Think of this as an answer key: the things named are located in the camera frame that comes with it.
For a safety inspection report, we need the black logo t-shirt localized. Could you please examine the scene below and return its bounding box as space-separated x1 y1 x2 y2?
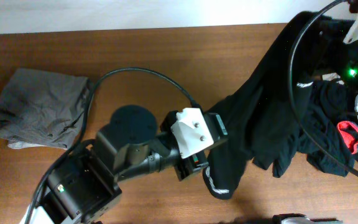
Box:
203 12 344 200

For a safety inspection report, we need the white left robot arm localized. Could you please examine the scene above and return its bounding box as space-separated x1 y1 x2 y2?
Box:
22 105 228 223

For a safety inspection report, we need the dark teal black garment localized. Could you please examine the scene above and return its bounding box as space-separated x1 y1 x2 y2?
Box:
273 81 356 178

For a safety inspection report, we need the grey folded shirt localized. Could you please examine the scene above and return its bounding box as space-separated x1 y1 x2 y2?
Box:
0 68 93 149

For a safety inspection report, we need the red black garment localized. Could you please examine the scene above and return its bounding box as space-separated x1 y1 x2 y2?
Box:
337 121 358 155

